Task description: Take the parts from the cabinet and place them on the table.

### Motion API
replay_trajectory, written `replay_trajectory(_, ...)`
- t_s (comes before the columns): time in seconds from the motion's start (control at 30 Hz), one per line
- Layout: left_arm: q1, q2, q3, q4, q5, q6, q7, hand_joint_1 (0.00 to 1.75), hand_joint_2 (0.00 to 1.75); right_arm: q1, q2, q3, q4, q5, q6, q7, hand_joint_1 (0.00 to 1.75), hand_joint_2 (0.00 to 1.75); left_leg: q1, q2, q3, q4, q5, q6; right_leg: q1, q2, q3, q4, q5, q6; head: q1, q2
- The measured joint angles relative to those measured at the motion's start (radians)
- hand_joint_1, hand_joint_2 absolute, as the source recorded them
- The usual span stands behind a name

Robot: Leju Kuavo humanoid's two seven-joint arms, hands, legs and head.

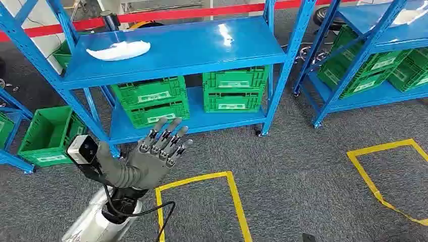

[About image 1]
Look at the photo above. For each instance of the black robot foot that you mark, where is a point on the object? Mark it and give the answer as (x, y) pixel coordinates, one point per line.
(309, 238)

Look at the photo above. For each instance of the blue steel shelf rack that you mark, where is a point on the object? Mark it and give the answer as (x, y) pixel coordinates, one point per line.
(15, 105)
(378, 98)
(184, 46)

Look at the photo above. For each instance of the red barrier belt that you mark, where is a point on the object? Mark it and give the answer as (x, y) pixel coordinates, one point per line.
(187, 13)

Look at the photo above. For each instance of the white panel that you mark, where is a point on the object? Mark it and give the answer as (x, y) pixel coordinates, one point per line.
(50, 43)

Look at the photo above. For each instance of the black barrier post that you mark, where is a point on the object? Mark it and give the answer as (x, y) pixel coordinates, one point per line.
(110, 21)

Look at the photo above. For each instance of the chrome chair base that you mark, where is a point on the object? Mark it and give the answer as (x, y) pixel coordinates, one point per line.
(312, 55)
(2, 83)

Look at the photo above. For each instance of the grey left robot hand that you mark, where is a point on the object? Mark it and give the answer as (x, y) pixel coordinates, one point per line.
(147, 167)

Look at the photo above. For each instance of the black round wheel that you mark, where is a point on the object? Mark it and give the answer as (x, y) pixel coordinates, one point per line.
(326, 16)

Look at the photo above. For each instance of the green plastic crate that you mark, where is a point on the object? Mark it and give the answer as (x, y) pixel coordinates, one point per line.
(5, 130)
(378, 63)
(361, 85)
(234, 80)
(232, 102)
(157, 115)
(62, 56)
(46, 133)
(150, 92)
(408, 71)

